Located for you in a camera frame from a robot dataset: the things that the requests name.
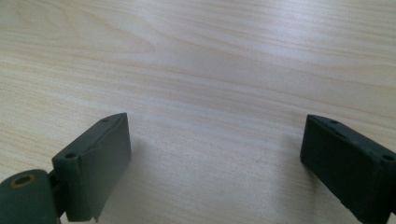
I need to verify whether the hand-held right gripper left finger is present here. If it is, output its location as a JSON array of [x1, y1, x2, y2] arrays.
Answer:
[[51, 112, 133, 223]]

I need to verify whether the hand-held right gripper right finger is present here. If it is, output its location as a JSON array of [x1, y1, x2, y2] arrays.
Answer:
[[300, 114, 396, 224]]

